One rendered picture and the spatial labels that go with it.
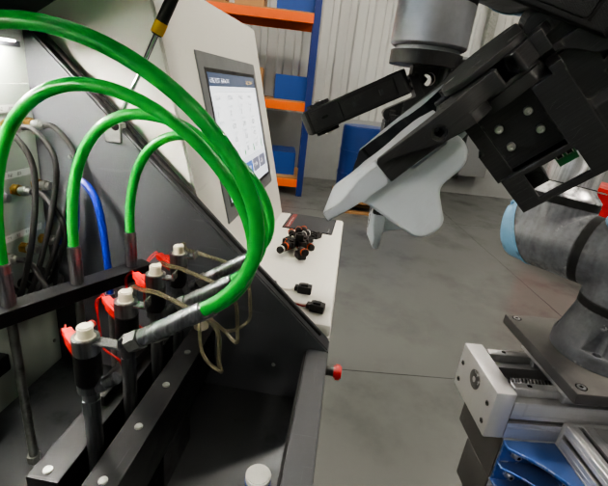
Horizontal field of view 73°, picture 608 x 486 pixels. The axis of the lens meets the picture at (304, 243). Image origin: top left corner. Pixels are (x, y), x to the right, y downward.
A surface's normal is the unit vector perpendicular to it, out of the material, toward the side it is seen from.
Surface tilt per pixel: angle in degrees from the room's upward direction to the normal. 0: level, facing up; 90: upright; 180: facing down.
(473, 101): 81
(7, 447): 0
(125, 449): 0
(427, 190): 92
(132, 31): 90
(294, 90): 90
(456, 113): 89
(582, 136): 103
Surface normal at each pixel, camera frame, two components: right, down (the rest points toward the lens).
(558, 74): -0.34, 0.50
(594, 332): -0.75, -0.17
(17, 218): 0.99, 0.15
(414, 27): -0.58, 0.22
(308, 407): 0.11, -0.93
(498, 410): 0.01, 0.36
